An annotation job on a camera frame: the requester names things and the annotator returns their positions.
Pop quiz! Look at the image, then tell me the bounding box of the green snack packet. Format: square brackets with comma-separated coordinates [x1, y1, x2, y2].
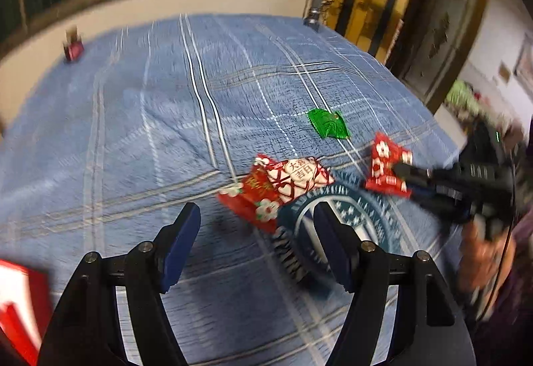
[307, 108, 350, 139]

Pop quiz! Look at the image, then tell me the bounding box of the person's right hand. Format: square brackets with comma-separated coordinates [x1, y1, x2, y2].
[457, 222, 516, 294]

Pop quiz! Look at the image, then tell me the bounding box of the red white hearts snack packet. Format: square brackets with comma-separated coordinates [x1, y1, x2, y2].
[254, 154, 334, 203]

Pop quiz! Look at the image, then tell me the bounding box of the dark wooden door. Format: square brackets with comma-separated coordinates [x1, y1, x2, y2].
[387, 0, 488, 113]

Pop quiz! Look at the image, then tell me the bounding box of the red gift box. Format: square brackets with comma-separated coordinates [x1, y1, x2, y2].
[1, 259, 52, 365]

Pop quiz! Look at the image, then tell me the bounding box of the red flower snack packet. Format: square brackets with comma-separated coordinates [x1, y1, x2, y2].
[364, 132, 413, 198]
[218, 166, 282, 234]

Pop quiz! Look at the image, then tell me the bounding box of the small red clamp device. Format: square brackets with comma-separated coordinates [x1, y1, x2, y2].
[63, 26, 84, 63]

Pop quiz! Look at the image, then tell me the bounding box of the blue plaid tablecloth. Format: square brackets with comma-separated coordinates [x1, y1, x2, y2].
[1, 15, 461, 365]

